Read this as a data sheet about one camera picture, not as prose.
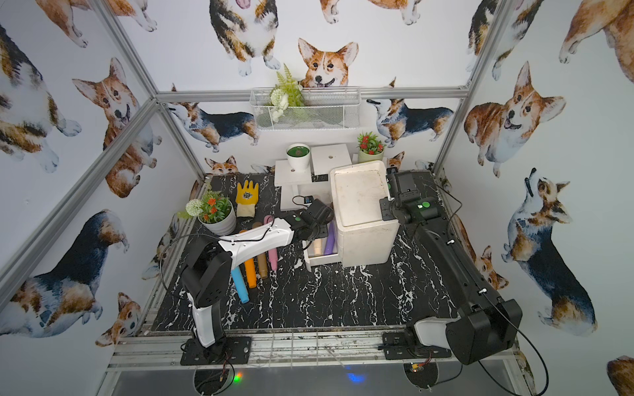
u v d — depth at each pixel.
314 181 0.98
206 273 0.48
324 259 0.88
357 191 0.84
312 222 0.70
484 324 0.39
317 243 0.85
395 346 0.73
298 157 0.95
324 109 0.92
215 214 0.92
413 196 0.57
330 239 0.94
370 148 0.95
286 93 0.82
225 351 0.67
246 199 1.10
